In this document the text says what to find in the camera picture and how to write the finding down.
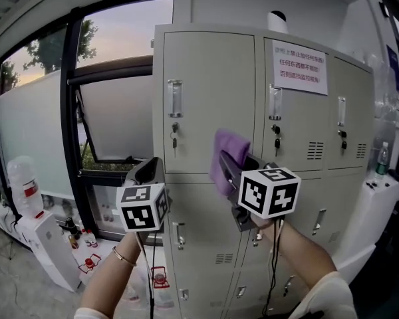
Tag green tree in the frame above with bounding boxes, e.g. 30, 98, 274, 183
0, 19, 99, 89

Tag clear water jug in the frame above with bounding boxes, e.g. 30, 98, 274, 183
6, 156, 45, 219

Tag black window frame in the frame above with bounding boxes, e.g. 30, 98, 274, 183
0, 0, 176, 245

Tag small red cap bottles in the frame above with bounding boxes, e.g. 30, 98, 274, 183
81, 228, 100, 248

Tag gripper white cable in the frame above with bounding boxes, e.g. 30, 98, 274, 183
135, 233, 154, 280
267, 220, 285, 265

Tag left gripper white cable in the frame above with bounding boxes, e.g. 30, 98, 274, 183
135, 233, 154, 280

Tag white water dispenser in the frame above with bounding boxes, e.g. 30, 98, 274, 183
15, 210, 83, 292

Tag person's left forearm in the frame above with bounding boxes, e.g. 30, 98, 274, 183
80, 231, 144, 312

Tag white paper notice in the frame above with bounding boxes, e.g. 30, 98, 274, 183
271, 40, 329, 96

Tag white side counter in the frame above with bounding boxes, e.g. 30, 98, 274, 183
334, 172, 399, 280

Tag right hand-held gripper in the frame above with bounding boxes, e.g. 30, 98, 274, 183
218, 150, 302, 233

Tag grey metal locker door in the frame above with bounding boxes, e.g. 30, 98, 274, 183
252, 37, 335, 173

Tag grey metal locker cabinet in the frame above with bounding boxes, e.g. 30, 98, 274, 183
152, 23, 376, 319

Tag right gripper white cable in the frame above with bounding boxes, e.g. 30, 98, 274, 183
267, 220, 285, 265

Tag purple cloth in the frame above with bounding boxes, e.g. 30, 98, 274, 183
208, 128, 253, 197

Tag red wire frame stand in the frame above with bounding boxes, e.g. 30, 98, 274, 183
78, 253, 102, 275
152, 265, 171, 290

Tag person's white left sleeve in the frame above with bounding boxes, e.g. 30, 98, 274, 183
73, 306, 99, 319

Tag person's white sleeve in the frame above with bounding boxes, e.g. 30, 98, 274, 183
73, 306, 99, 319
287, 270, 359, 319

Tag green label water bottle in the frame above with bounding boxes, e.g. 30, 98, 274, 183
375, 141, 390, 175

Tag black bottle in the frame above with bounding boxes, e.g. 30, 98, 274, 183
65, 217, 81, 241

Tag white security camera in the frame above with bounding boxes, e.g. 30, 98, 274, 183
266, 10, 289, 35

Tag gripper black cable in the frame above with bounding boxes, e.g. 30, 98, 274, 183
148, 230, 159, 319
261, 218, 285, 319

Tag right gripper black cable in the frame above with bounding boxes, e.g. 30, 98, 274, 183
261, 218, 285, 319

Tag clear plastic sheet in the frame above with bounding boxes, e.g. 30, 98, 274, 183
362, 53, 399, 179

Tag blue wall poster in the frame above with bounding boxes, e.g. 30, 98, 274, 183
385, 44, 399, 93

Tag person's right forearm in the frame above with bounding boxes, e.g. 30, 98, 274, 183
252, 216, 338, 290

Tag gold bracelet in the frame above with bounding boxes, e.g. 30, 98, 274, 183
112, 245, 138, 267

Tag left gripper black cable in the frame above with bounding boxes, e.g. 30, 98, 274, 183
148, 230, 159, 319

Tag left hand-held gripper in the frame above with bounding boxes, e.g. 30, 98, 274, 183
115, 157, 170, 233

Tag person's white right sleeve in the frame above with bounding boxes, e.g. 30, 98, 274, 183
287, 270, 359, 319

